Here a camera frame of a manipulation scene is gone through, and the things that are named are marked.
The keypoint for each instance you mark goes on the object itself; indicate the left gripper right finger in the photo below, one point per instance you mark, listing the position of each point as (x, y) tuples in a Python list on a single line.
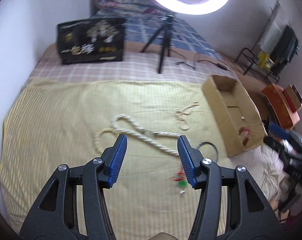
[(249, 214)]

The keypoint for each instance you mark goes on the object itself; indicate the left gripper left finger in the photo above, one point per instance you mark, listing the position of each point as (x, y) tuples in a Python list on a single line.
[(54, 212)]

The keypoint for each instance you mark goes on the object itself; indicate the red string green pendant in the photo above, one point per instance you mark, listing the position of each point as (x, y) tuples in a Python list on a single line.
[(180, 179)]

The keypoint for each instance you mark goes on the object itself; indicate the brown cardboard package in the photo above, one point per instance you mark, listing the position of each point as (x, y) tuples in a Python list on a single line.
[(293, 98)]

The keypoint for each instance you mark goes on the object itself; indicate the orange cloth covered table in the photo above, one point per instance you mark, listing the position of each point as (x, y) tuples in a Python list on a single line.
[(286, 117)]

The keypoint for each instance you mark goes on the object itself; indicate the cardboard box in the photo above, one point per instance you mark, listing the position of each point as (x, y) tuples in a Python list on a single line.
[(235, 113)]

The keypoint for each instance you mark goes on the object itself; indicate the yellow striped towel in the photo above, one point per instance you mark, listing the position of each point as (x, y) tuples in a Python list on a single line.
[(55, 123)]

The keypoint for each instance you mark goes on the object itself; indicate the yellow box on rack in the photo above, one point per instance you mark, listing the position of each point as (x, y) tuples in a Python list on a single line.
[(264, 61)]

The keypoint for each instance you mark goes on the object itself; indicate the dark hanging clothes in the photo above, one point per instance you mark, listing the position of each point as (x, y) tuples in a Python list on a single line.
[(284, 51)]

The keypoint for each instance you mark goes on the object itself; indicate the black clothes rack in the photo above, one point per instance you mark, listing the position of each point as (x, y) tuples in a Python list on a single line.
[(248, 57)]

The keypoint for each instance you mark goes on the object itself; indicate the striped white towel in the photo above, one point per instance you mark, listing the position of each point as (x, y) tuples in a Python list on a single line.
[(274, 30)]

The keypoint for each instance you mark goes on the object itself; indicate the plaid bed sheet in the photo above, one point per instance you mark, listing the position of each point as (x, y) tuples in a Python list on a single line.
[(134, 67)]

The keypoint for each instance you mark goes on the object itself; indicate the black snack bag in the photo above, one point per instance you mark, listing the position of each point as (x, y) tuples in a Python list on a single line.
[(91, 40)]

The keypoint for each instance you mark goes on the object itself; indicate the black tripod stand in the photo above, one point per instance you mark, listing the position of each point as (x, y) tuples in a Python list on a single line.
[(166, 28)]

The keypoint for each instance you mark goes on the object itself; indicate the blue patterned bed sheet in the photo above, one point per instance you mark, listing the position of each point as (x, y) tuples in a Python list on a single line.
[(183, 36)]

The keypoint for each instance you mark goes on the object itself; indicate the folded floral quilt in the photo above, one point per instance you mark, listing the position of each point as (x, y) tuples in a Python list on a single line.
[(129, 7)]

